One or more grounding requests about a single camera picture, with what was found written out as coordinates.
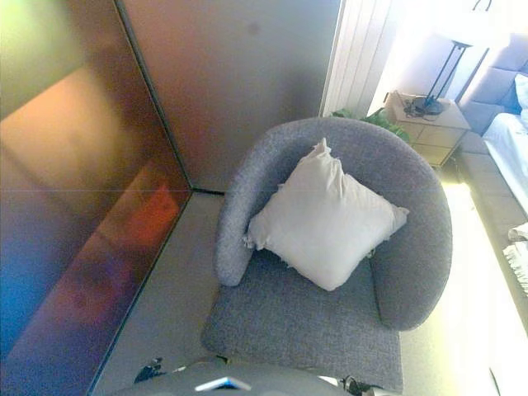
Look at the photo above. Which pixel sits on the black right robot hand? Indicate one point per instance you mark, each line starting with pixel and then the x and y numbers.
pixel 356 384

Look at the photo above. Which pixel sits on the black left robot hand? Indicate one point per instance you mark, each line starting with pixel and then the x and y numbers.
pixel 148 371

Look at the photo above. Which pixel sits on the white fringed cushion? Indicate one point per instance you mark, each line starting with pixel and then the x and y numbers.
pixel 326 222

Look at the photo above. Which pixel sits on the grey robot torso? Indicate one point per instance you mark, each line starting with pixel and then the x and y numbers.
pixel 222 383

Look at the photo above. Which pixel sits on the grey fabric armchair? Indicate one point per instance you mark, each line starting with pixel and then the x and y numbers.
pixel 297 330

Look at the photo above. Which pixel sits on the white fringed blanket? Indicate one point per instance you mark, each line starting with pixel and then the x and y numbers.
pixel 517 260

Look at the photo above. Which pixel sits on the upholstered bed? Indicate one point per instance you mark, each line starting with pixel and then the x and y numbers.
pixel 486 173

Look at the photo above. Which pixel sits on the green houseplant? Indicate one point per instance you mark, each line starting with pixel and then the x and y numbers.
pixel 383 121

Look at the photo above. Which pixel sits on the beige nightstand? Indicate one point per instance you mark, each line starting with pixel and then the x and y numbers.
pixel 437 128

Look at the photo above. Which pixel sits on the black table lamp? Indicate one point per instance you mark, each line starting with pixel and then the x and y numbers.
pixel 429 105

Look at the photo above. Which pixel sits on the white bed pillow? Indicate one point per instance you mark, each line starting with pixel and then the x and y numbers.
pixel 521 95

